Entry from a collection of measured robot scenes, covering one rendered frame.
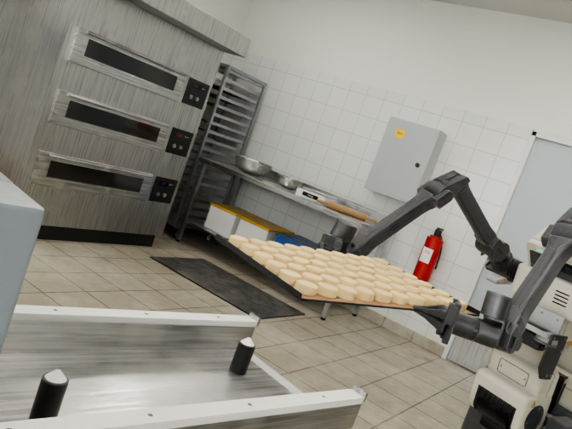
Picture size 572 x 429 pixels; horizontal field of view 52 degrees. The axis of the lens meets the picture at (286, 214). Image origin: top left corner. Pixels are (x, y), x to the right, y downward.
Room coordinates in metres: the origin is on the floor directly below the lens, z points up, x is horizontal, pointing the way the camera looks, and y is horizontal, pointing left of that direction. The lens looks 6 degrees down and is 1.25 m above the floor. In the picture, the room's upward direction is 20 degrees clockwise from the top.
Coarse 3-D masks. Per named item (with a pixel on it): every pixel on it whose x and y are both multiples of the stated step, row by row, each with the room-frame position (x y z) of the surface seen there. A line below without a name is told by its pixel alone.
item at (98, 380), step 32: (32, 352) 0.82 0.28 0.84; (64, 352) 0.86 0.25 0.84; (96, 352) 0.90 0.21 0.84; (128, 352) 0.94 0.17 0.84; (160, 352) 0.98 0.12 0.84; (192, 352) 1.03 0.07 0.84; (224, 352) 1.09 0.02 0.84; (0, 384) 0.71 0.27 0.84; (32, 384) 0.74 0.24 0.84; (64, 384) 0.67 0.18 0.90; (96, 384) 0.80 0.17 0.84; (128, 384) 0.83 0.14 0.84; (160, 384) 0.87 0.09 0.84; (192, 384) 0.91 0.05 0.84; (224, 384) 0.95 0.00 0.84; (256, 384) 1.00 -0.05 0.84; (0, 416) 0.65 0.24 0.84; (32, 416) 0.66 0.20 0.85
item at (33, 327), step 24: (24, 312) 0.81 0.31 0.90; (48, 312) 0.84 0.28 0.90; (72, 312) 0.87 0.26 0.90; (96, 312) 0.90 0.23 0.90; (120, 312) 0.94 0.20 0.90; (144, 312) 0.98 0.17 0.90; (168, 312) 1.02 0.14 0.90; (24, 336) 0.82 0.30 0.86; (48, 336) 0.84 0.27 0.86; (72, 336) 0.87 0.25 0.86; (96, 336) 0.90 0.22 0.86; (120, 336) 0.93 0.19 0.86; (144, 336) 0.97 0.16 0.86; (168, 336) 1.00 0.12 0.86; (192, 336) 1.04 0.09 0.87; (216, 336) 1.09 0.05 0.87; (240, 336) 1.13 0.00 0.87
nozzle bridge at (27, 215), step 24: (0, 192) 0.29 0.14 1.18; (24, 192) 0.31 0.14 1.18; (0, 216) 0.28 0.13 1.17; (24, 216) 0.29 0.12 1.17; (0, 240) 0.28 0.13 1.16; (24, 240) 0.29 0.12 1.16; (0, 264) 0.28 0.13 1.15; (24, 264) 0.29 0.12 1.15; (0, 288) 0.29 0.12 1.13; (0, 312) 0.29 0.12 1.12; (0, 336) 0.29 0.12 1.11
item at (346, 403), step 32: (64, 416) 0.59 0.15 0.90; (96, 416) 0.61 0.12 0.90; (128, 416) 0.64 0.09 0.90; (160, 416) 0.66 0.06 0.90; (192, 416) 0.69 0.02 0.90; (224, 416) 0.73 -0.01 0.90; (256, 416) 0.77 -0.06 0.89; (288, 416) 0.82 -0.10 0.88; (320, 416) 0.88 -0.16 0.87; (352, 416) 0.95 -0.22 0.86
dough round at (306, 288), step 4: (296, 280) 1.23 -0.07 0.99; (300, 280) 1.23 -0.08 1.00; (304, 280) 1.24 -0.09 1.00; (296, 284) 1.21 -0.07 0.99; (300, 284) 1.20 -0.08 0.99; (304, 284) 1.20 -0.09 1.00; (308, 284) 1.21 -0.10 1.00; (312, 284) 1.22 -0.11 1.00; (296, 288) 1.20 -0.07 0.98; (300, 288) 1.20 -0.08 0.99; (304, 288) 1.20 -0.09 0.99; (308, 288) 1.20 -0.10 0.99; (312, 288) 1.20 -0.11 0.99; (316, 288) 1.21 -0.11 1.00; (300, 292) 1.20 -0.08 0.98; (304, 292) 1.20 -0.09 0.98; (308, 292) 1.20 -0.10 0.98; (312, 292) 1.20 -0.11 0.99; (316, 292) 1.21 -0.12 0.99
